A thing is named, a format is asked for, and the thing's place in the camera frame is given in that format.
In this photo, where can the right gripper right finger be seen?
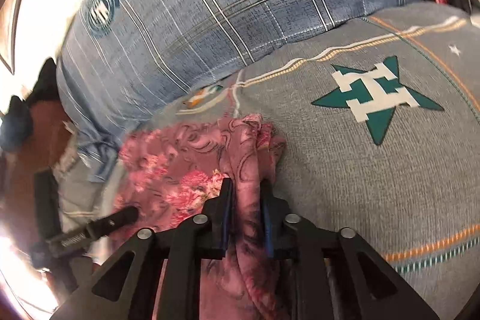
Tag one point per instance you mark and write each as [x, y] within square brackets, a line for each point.
[334, 275]

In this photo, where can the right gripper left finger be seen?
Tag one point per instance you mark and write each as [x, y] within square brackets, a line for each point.
[156, 275]

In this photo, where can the pink floral cloth garment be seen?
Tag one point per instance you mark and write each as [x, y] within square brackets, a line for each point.
[170, 174]

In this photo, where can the grey star-print bedsheet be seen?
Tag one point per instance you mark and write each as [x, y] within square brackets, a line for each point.
[381, 122]

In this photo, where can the blue plaid pillow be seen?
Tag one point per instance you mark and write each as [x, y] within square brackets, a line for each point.
[122, 60]

